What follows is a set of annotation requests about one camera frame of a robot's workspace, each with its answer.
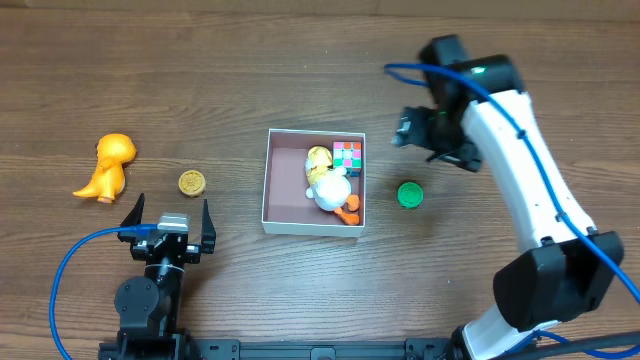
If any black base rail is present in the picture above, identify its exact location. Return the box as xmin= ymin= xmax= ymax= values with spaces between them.
xmin=97 ymin=338 xmax=466 ymax=360

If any orange toy dinosaur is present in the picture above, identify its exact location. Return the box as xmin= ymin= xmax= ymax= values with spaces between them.
xmin=73 ymin=133 xmax=137 ymax=204

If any white box pink interior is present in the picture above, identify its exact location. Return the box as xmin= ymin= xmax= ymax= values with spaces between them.
xmin=261 ymin=129 xmax=366 ymax=238

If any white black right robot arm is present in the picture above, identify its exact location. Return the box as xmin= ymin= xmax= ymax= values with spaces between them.
xmin=395 ymin=35 xmax=624 ymax=359

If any white plush duck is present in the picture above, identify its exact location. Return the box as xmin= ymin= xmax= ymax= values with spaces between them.
xmin=305 ymin=146 xmax=360 ymax=226

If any multicoloured puzzle cube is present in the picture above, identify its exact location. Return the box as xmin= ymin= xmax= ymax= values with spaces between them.
xmin=333 ymin=141 xmax=363 ymax=177

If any yellow round disc toy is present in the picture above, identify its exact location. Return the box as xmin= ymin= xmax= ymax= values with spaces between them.
xmin=178 ymin=170 xmax=206 ymax=197

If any black thick cable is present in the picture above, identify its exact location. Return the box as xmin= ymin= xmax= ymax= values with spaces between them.
xmin=499 ymin=330 xmax=640 ymax=360

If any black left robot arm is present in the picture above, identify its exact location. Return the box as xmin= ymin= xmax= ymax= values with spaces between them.
xmin=98 ymin=195 xmax=216 ymax=360

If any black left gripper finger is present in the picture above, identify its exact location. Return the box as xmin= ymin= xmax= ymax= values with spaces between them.
xmin=120 ymin=193 xmax=145 ymax=227
xmin=201 ymin=199 xmax=217 ymax=254

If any green round disc toy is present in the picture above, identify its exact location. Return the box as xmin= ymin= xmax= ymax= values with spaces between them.
xmin=397 ymin=181 xmax=424 ymax=209

